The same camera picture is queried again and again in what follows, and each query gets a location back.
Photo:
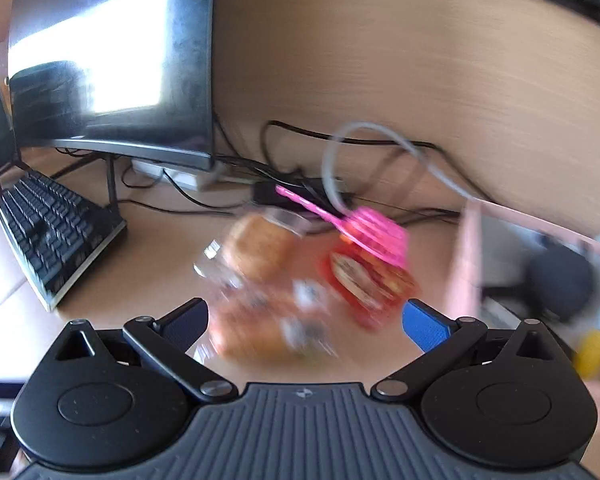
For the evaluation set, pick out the black computer monitor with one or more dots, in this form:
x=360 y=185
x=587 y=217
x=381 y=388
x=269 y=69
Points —
x=125 y=77

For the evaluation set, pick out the white power strip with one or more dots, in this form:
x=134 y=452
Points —
x=185 y=177

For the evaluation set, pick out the red snack packet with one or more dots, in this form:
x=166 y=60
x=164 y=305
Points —
x=373 y=290

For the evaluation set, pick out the black plush toy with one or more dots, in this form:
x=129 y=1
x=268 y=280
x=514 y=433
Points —
x=557 y=283

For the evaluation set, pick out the pink plastic toy strainer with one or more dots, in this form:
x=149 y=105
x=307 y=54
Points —
x=366 y=227

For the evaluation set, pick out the black power adapter brick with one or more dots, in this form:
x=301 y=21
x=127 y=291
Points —
x=264 y=193

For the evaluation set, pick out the yellow toy fruit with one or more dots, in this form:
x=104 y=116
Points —
x=587 y=358

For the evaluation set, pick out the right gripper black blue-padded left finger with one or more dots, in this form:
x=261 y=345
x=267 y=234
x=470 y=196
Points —
x=162 y=345

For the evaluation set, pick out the black keyboard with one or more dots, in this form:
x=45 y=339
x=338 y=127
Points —
x=55 y=233

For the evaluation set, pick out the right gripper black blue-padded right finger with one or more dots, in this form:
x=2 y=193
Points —
x=444 y=343

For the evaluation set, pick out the pink cardboard box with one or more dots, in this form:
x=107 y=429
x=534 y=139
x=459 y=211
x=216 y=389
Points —
x=508 y=266

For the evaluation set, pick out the clear bread packet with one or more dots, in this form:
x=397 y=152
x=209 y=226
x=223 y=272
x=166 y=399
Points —
x=272 y=323

